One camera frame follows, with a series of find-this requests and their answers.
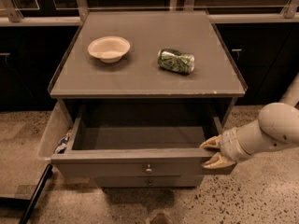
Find black pole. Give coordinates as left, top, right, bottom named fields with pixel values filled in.
left=19, top=164, right=53, bottom=224

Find dark background cabinets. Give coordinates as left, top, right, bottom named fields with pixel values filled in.
left=0, top=23, right=299, bottom=111

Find blue white snack bag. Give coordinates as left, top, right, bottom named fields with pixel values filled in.
left=54, top=130, right=71, bottom=154

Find grey top drawer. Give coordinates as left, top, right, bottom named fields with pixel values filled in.
left=51, top=103, right=234, bottom=177

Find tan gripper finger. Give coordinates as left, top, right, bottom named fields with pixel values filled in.
left=202, top=152, right=235, bottom=169
left=200, top=135, right=221, bottom=149

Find white paper bowl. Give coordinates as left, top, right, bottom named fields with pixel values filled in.
left=88, top=36, right=131, bottom=63

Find metal railing frame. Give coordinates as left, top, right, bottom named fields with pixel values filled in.
left=0, top=0, right=299, bottom=23

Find grey drawer cabinet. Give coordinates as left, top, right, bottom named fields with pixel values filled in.
left=47, top=10, right=249, bottom=189

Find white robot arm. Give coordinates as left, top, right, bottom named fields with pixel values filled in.
left=200, top=74, right=299, bottom=169

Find crushed green soda can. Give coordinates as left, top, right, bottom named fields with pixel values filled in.
left=158, top=49, right=195, bottom=74

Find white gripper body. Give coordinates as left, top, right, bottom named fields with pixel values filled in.
left=221, top=127, right=251, bottom=162

